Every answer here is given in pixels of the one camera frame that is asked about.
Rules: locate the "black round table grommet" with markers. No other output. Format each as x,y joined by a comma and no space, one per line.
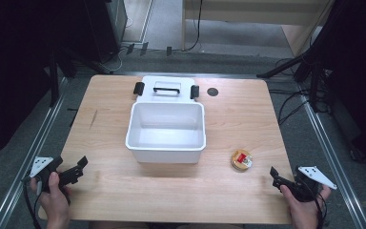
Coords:
212,92

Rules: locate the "dark cabinet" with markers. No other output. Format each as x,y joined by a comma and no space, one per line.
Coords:
106,28

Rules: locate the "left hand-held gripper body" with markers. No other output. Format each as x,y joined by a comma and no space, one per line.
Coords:
46,170

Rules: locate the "black curtain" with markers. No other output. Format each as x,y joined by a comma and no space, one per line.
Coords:
359,79
12,73

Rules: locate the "person's right hand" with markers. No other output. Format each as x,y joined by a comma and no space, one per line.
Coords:
301,211

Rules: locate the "round golden tin red label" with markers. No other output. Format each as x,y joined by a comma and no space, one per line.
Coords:
241,160

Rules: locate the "black stand legs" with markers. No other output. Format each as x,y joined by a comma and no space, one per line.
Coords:
301,63
60,68

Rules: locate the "black plug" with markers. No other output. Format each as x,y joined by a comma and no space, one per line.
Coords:
169,51
130,48
144,48

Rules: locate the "person's left hand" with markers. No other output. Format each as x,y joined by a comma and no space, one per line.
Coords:
55,203

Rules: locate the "metal floor rail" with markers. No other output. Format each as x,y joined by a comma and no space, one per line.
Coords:
333,152
22,168

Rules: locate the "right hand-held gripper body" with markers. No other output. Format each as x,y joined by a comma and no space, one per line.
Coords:
311,184

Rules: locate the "white plastic storage box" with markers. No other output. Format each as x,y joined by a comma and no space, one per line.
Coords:
166,133

